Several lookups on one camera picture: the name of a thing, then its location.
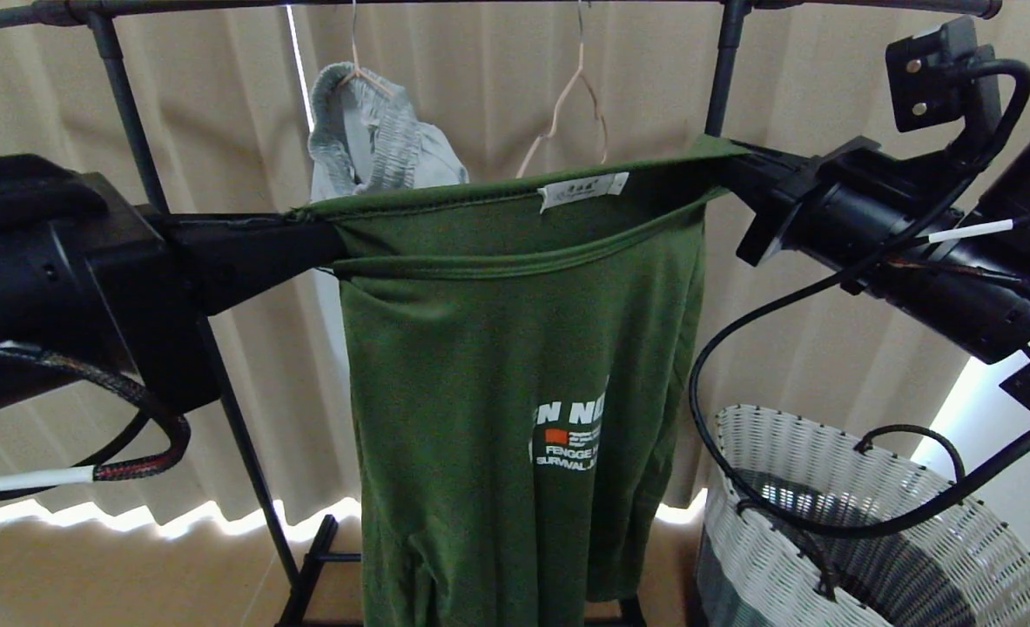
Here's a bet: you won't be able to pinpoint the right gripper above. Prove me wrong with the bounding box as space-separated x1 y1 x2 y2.
734 133 1030 365

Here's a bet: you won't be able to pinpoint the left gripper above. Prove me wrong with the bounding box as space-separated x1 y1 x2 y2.
0 153 221 421

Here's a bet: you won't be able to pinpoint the pale grey shorts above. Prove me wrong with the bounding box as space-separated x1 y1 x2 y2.
308 61 470 388

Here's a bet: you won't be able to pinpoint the pink clothes hanger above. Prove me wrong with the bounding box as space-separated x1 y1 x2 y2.
336 0 394 98
515 0 609 180

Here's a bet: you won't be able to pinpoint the green garment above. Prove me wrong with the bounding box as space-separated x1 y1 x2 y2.
288 135 751 627

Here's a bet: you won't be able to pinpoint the black clothes rack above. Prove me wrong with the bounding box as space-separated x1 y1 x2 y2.
0 0 1001 627

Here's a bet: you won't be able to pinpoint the white laundry basket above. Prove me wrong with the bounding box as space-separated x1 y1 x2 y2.
696 404 1030 627

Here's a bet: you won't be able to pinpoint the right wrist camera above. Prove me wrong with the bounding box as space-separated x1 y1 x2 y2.
884 15 1030 171

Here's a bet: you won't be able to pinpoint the black cable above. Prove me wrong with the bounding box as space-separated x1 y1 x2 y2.
689 57 1030 539
0 409 151 508

